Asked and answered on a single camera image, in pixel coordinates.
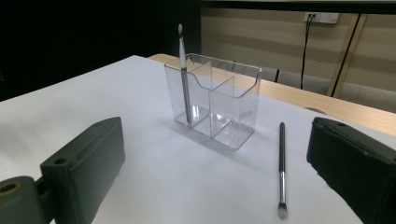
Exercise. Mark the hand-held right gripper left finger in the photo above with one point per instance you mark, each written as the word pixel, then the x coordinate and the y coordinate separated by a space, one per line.
pixel 84 168

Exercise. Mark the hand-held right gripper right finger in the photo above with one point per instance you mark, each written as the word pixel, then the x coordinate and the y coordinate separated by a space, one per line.
pixel 361 168

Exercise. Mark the black makeup brush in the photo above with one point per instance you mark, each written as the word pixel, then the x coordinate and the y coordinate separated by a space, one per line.
pixel 184 77
pixel 282 161

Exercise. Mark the clear acrylic organizer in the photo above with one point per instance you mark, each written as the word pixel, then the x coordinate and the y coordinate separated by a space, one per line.
pixel 218 102

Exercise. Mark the white table sheet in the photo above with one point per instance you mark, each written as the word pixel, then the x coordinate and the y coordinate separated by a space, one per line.
pixel 186 180

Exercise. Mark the black wall bracket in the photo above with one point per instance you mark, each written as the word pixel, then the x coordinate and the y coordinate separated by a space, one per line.
pixel 277 76

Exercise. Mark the white wall outlet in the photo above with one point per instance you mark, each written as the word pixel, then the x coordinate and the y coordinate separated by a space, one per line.
pixel 323 17

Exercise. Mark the black horizontal frame bar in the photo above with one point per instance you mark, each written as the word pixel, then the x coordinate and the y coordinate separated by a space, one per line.
pixel 295 6

